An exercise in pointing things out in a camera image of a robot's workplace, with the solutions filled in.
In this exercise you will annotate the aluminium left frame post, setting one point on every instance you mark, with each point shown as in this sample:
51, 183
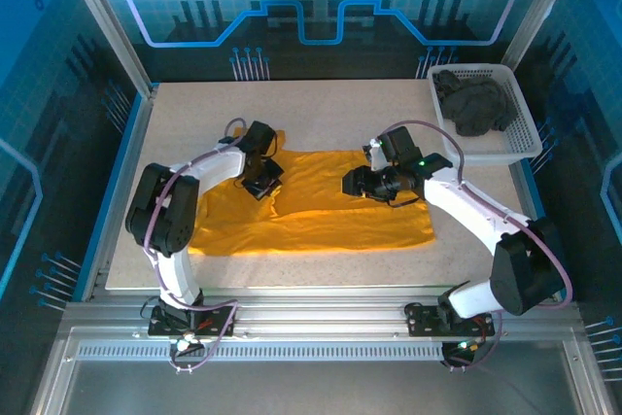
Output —
107, 21

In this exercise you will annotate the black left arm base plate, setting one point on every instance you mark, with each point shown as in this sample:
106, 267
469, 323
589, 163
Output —
221, 325

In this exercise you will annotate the dark grey t-shirt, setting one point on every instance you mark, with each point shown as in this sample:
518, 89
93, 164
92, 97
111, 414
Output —
476, 104

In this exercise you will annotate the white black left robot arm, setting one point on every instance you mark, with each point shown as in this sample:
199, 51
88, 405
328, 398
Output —
218, 167

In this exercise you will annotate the grey metal panel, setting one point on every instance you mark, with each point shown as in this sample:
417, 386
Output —
311, 386

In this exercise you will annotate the aluminium left side rail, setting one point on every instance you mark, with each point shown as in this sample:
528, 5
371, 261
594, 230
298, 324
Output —
102, 264

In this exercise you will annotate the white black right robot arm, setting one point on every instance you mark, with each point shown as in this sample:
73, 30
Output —
461, 201

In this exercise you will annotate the yellow t-shirt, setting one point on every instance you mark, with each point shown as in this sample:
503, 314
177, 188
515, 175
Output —
330, 220

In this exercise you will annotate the white plastic basket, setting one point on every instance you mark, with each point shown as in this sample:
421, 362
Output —
525, 138

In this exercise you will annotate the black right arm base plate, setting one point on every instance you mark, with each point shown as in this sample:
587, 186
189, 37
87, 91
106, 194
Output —
420, 320

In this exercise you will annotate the aluminium right frame post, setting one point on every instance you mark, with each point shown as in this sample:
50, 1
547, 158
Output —
539, 11

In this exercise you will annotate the aluminium frame post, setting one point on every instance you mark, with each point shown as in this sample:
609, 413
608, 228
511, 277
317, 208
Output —
107, 21
539, 11

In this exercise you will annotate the aluminium front frame rail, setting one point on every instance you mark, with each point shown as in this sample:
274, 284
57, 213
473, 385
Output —
316, 313

